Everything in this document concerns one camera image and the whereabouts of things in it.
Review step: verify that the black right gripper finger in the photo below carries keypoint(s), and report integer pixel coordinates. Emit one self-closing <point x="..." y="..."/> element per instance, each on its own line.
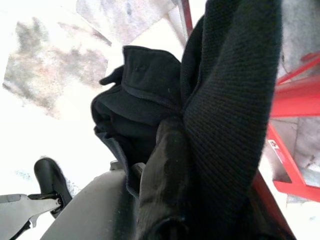
<point x="165" y="175"/>

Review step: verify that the black knit garment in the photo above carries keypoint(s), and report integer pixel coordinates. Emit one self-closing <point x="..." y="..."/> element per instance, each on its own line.
<point x="225" y="100"/>

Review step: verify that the grey robot leg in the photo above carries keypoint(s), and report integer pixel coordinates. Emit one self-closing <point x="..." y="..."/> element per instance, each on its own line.
<point x="95" y="205"/>

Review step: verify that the black robot foot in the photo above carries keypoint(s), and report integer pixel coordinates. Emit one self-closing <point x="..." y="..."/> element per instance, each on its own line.
<point x="50" y="175"/>

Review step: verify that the red plastic stool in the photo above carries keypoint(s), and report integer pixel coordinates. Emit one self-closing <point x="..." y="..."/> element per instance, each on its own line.
<point x="295" y="100"/>

